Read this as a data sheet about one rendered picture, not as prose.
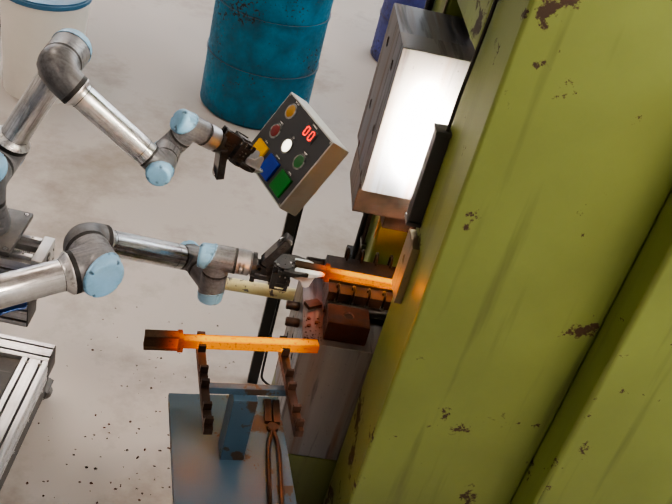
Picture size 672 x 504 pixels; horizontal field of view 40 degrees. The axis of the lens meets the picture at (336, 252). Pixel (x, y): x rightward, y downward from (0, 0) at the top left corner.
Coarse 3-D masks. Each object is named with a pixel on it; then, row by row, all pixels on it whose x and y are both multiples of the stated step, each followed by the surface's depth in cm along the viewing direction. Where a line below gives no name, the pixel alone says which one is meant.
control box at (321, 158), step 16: (288, 96) 311; (304, 112) 303; (288, 128) 306; (304, 128) 300; (320, 128) 295; (272, 144) 308; (304, 144) 297; (320, 144) 292; (336, 144) 289; (288, 160) 300; (304, 160) 294; (320, 160) 290; (336, 160) 293; (272, 176) 303; (304, 176) 292; (320, 176) 294; (272, 192) 300; (288, 192) 294; (304, 192) 296; (288, 208) 297
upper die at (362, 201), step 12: (360, 180) 239; (360, 192) 241; (372, 192) 241; (360, 204) 243; (372, 204) 243; (384, 204) 243; (396, 204) 243; (408, 204) 243; (384, 216) 245; (396, 216) 245
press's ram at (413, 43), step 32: (416, 32) 222; (448, 32) 227; (384, 64) 234; (416, 64) 215; (448, 64) 215; (384, 96) 225; (416, 96) 219; (448, 96) 220; (384, 128) 224; (416, 128) 224; (384, 160) 229; (416, 160) 230; (384, 192) 235
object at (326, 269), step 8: (296, 264) 262; (304, 264) 263; (312, 264) 264; (320, 264) 265; (328, 264) 265; (328, 272) 262; (336, 272) 264; (344, 272) 265; (352, 272) 266; (352, 280) 265; (360, 280) 265; (368, 280) 265; (376, 280) 266; (384, 280) 267
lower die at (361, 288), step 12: (324, 264) 278; (336, 264) 271; (348, 264) 273; (360, 264) 276; (372, 264) 277; (384, 276) 272; (324, 288) 269; (336, 288) 261; (348, 288) 263; (360, 288) 264; (372, 288) 265; (384, 288) 265; (324, 300) 264; (348, 300) 261; (360, 300) 261; (372, 300) 261
